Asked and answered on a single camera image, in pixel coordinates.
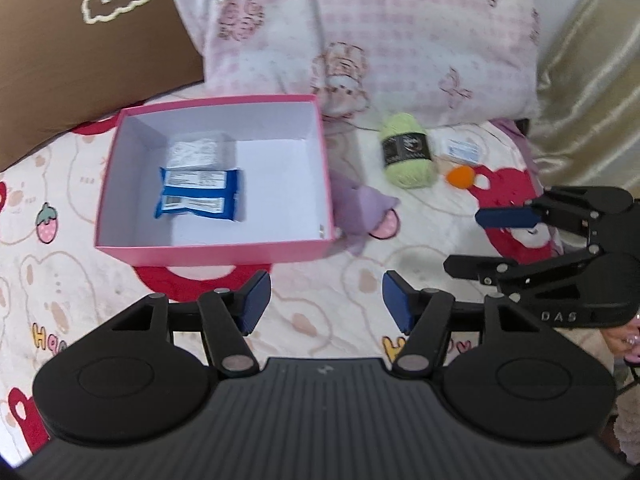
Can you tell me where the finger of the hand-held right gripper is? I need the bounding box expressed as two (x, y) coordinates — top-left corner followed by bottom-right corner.
(475, 186), (633, 241)
(445, 247), (608, 288)

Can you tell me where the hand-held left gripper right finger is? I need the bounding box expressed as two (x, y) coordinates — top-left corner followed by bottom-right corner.
(382, 270), (586, 377)

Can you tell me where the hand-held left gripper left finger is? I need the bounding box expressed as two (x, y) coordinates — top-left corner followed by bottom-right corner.
(72, 270), (272, 377)

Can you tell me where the orange makeup sponge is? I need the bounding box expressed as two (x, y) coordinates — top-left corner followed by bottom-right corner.
(446, 166), (477, 186)

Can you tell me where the small white packet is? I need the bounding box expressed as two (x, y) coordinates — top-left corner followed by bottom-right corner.
(440, 137), (483, 166)

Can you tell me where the purple plush toy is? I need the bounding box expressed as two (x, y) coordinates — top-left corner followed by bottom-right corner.
(327, 170), (401, 256)

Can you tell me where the green yarn ball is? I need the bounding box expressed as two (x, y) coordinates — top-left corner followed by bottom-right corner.
(378, 112), (437, 190)

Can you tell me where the pink cardboard box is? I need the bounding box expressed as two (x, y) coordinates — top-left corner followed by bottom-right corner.
(95, 94), (335, 267)

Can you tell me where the blue snack packet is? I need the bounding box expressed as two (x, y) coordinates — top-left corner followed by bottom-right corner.
(153, 166), (244, 222)

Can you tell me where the clear plastic floss pick box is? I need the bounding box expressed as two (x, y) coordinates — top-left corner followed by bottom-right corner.
(166, 132), (233, 168)

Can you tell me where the person's right hand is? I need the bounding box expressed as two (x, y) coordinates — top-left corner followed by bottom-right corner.
(602, 312), (640, 367)

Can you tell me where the gold satin curtain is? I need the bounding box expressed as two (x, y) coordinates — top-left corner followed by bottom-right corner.
(530, 0), (640, 191)

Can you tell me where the pink checked pillow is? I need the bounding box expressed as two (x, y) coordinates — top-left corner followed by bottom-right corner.
(165, 0), (541, 128)

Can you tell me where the brown pillow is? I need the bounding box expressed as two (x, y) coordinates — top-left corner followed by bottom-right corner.
(0, 0), (206, 173)

